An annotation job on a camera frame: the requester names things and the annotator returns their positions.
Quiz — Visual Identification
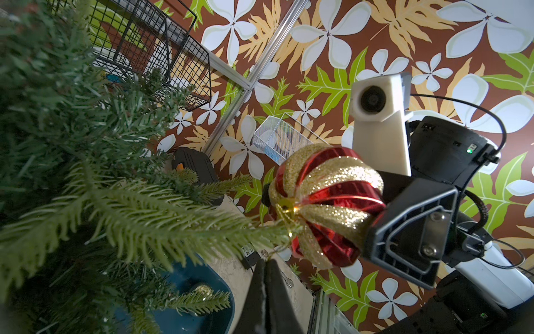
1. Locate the small green christmas tree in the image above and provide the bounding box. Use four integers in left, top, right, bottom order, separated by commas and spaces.
1, 1, 294, 333

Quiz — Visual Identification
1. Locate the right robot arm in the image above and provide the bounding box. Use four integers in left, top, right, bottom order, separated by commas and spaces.
363, 116, 533, 333

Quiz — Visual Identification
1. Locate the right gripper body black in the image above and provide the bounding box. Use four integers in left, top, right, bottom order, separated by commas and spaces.
377, 116, 501, 268

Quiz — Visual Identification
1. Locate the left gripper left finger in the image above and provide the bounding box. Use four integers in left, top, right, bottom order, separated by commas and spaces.
234, 260, 268, 334

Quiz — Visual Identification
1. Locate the black wire basket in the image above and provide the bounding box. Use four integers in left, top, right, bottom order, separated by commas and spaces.
47, 0, 213, 112

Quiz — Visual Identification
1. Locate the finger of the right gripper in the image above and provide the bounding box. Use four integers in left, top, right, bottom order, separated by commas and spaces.
362, 173, 458, 289

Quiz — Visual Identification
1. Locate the gold ball ornament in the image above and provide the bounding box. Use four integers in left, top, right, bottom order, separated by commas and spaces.
189, 283, 214, 301

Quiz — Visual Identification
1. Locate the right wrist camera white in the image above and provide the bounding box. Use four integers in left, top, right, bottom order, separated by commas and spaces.
349, 72, 412, 177

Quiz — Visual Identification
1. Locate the teal plastic tray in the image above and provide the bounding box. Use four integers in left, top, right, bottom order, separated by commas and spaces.
115, 260, 234, 333

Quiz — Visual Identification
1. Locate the black hard case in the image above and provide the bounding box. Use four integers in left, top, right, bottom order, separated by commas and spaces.
171, 147, 219, 203

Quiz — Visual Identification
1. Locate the white mesh basket right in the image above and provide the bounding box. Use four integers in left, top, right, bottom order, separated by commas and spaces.
251, 114, 328, 166

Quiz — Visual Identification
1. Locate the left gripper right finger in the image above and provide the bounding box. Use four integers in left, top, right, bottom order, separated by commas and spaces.
266, 260, 303, 334

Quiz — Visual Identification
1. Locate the red gold striped ornament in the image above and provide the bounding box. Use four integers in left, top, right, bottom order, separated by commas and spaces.
263, 143, 385, 270

